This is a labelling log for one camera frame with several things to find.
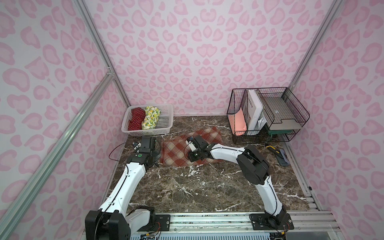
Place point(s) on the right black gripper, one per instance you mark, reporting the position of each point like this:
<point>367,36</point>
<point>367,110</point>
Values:
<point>197,142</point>

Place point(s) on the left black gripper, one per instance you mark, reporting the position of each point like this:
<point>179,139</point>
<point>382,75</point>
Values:
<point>149,142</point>

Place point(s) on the red plaid skirt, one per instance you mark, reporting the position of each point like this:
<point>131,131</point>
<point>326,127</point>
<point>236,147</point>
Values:
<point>174,151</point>

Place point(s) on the white plastic basket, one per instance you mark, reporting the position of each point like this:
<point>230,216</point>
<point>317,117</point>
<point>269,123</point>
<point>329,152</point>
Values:
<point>163,126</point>

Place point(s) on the lemon print skirt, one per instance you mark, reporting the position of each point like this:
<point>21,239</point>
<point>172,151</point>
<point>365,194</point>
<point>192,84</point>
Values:
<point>152,117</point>

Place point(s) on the red polka dot skirt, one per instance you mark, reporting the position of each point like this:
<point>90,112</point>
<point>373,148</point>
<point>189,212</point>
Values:
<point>135,122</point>

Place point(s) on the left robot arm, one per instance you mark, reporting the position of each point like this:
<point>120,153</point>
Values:
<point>112,221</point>

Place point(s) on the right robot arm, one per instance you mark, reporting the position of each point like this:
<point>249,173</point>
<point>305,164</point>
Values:
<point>253,165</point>

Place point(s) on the pink folder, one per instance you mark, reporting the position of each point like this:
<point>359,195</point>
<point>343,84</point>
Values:
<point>240,126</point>

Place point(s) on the white book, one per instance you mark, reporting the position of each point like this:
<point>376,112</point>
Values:
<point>254,118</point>

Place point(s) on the yellow black utility knife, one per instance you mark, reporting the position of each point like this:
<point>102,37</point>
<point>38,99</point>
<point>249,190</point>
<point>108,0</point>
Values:
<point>279,154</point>

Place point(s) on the grey paper tray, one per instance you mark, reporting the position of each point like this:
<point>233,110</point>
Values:
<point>279,116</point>

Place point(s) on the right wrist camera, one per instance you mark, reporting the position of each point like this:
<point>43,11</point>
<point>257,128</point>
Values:
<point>190,144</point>

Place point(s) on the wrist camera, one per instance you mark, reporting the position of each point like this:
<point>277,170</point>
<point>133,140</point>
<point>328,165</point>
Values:
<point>190,144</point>
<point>136,145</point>

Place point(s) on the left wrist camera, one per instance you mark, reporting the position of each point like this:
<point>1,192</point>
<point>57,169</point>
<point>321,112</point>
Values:
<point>136,145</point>

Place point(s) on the black wire desk organizer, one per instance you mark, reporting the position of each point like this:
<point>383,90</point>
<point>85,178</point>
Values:
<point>239,100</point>

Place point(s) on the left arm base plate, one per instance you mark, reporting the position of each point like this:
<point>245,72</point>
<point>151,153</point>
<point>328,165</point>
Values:
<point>144,218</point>

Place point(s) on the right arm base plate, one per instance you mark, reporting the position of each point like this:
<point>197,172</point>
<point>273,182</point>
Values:
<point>271,222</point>

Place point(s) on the aluminium frame rail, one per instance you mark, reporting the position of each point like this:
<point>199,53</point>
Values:
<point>297,225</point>

